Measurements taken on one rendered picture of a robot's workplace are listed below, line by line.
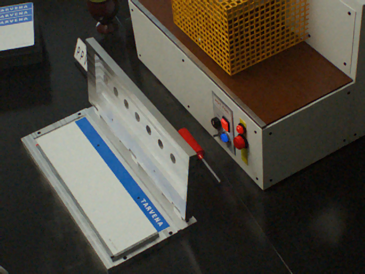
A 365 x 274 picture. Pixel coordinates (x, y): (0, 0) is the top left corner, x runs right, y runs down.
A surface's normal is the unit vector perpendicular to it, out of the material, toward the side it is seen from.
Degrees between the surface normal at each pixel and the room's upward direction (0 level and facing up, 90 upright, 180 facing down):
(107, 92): 81
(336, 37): 90
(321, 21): 90
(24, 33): 0
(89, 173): 0
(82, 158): 0
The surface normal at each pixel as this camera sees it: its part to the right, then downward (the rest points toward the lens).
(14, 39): -0.09, -0.69
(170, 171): -0.85, 0.31
